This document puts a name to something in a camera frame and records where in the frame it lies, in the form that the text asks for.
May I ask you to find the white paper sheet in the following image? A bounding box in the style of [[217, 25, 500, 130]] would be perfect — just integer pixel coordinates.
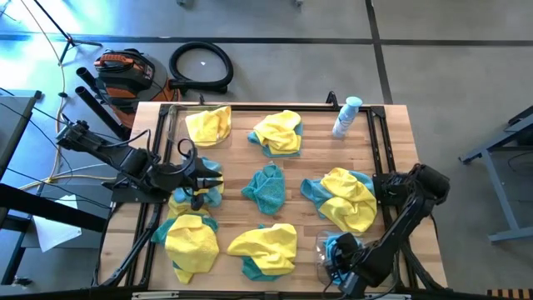
[[32, 193, 83, 253]]

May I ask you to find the yellow power cable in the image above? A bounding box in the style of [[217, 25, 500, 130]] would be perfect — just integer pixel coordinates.
[[18, 0, 120, 192]]

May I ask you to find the black vacuum hose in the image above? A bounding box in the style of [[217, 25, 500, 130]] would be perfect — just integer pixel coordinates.
[[167, 40, 235, 95]]

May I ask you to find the black metal table frame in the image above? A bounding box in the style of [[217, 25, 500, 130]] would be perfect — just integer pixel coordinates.
[[93, 102, 449, 300]]

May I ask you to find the teal microfiber towel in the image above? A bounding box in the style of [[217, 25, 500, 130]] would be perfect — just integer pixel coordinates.
[[241, 224, 288, 283], [150, 215, 220, 272], [241, 162, 287, 217]]

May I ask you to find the black vacuum wand tube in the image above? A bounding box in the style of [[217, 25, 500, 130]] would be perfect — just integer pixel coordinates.
[[74, 85, 132, 142], [75, 66, 105, 95]]

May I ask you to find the grey metal table frame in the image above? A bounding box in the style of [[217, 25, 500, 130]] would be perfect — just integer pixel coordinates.
[[459, 104, 533, 245]]

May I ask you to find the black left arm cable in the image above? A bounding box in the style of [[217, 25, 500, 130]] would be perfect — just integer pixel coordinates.
[[177, 137, 198, 176]]

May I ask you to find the black structural beam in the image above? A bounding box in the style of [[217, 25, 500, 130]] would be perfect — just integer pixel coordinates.
[[0, 182, 110, 234]]

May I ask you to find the white spray bottle blue cap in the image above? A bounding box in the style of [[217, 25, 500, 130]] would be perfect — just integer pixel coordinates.
[[331, 96, 364, 139]]

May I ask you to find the black tripod stand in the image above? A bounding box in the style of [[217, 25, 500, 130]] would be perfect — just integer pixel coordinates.
[[32, 0, 104, 66]]

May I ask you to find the grey side table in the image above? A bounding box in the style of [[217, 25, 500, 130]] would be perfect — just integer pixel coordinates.
[[0, 88, 43, 168]]

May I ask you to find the black frame bracket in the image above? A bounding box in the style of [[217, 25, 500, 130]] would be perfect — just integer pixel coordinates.
[[325, 90, 341, 110]]

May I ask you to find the yellow microfiber towel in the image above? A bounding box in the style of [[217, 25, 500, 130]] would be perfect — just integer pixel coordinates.
[[318, 167, 378, 233], [164, 214, 221, 286], [184, 106, 232, 147], [227, 222, 298, 277], [166, 182, 226, 218], [252, 109, 302, 156]]

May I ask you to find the yellow black hazard strip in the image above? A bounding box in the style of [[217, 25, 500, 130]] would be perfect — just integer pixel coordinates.
[[486, 287, 533, 299]]

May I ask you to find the silver metal bracket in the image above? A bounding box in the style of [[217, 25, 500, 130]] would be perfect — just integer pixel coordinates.
[[131, 291, 181, 300], [364, 292, 412, 300]]

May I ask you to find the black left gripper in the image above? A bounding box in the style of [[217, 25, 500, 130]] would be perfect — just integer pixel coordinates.
[[152, 157, 225, 193]]

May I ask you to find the orange black shop vacuum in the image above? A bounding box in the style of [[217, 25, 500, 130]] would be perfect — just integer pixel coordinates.
[[92, 47, 183, 129]]

